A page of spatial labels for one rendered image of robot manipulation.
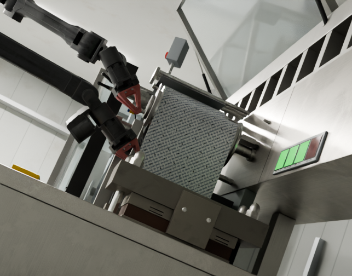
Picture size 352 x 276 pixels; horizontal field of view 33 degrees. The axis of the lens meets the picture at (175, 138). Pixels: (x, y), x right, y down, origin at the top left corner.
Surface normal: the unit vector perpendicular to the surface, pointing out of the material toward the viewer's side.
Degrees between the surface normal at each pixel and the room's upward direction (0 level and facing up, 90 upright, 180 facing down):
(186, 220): 90
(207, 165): 90
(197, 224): 90
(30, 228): 90
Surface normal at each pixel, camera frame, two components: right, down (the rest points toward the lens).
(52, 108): 0.45, -0.05
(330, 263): -0.81, -0.45
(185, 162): 0.21, -0.18
